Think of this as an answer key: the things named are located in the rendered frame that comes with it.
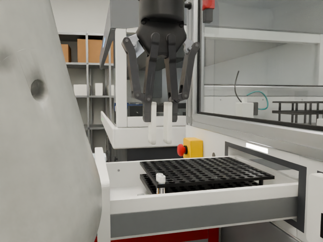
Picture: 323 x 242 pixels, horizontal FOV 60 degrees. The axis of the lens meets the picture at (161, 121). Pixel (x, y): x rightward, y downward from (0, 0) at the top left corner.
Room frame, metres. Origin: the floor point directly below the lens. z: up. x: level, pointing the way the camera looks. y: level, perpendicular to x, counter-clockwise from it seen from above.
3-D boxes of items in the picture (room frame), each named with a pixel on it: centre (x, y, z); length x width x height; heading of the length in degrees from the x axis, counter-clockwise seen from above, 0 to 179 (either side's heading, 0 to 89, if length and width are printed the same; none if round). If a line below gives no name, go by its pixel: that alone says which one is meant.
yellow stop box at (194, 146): (0.91, -0.10, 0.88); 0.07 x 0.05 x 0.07; 14
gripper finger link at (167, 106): (0.48, -0.01, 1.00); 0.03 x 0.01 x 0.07; 14
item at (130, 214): (0.57, -0.09, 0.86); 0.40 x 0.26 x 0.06; 104
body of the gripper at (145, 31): (0.47, 0.00, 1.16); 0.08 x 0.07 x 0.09; 104
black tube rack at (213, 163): (0.56, -0.08, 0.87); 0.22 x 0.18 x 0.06; 104
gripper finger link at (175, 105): (0.48, -0.03, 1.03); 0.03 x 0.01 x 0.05; 104
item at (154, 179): (0.54, 0.02, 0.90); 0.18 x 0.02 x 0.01; 14
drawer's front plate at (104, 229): (0.52, 0.11, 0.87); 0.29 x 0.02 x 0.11; 14
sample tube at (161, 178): (0.46, 0.00, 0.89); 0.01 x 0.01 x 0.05
